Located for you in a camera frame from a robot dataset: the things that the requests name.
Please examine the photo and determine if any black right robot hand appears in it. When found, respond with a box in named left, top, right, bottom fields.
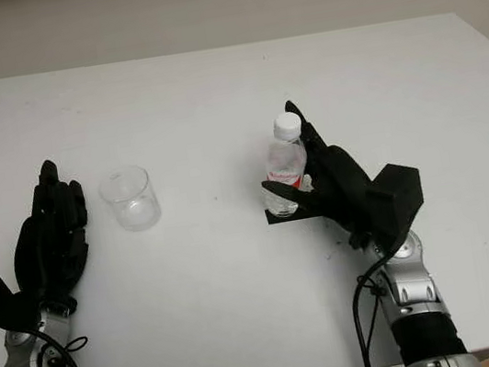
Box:
left=249, top=87, right=392, bottom=261

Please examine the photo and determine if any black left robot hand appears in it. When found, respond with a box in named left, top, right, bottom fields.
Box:
left=0, top=155, right=106, bottom=318

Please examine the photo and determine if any clear plastic cup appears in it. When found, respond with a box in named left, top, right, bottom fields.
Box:
left=95, top=161, right=164, bottom=237

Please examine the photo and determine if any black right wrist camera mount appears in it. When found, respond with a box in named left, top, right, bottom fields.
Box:
left=360, top=158, right=433, bottom=261

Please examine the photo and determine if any clear water bottle white cap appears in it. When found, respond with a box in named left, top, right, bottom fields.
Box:
left=248, top=109, right=317, bottom=218

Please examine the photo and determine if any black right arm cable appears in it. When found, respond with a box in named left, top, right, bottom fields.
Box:
left=344, top=253, right=407, bottom=367

